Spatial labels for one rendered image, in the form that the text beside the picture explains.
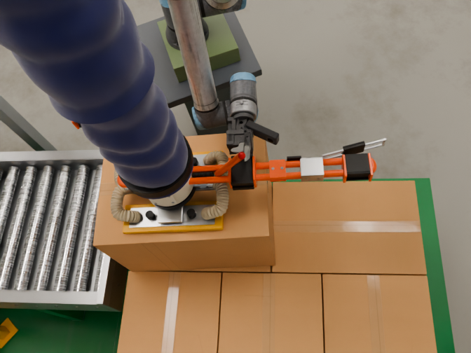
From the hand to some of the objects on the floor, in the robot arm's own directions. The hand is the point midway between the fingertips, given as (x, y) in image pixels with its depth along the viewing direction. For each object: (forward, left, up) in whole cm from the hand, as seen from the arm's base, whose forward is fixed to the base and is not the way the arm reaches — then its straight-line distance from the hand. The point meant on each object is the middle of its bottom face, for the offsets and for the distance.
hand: (250, 172), depth 142 cm
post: (-97, -85, -111) cm, 170 cm away
